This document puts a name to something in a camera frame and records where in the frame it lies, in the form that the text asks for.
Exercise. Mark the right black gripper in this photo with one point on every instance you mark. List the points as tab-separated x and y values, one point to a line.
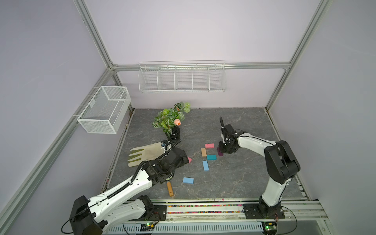
222	150

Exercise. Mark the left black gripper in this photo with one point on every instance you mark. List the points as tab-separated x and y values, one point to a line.
185	161

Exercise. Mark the purple block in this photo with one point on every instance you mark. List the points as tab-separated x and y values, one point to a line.
219	152

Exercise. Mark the teal block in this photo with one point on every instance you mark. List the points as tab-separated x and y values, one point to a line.
211	157

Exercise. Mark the light blue block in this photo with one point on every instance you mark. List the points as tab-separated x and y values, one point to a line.
187	180
205	165

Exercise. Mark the tan wooden block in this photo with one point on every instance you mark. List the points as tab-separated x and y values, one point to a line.
203	152

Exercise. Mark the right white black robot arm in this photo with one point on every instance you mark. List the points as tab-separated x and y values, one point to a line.
281	163

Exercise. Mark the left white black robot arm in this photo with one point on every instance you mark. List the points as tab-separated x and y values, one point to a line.
124	202

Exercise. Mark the beige garden glove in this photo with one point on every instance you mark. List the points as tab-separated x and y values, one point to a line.
145	153

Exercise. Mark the green artificial plant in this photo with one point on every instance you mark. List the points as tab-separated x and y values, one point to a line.
168	119

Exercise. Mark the green garden fork wooden handle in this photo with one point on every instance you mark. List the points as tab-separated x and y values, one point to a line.
169	186

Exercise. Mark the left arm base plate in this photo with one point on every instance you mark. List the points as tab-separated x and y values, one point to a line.
158	213

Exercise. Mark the white slotted cable duct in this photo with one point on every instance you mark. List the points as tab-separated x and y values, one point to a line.
186	228

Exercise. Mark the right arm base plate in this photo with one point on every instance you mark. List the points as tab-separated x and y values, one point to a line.
262	211

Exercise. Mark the white wire basket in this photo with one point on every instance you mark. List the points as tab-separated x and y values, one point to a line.
105	111

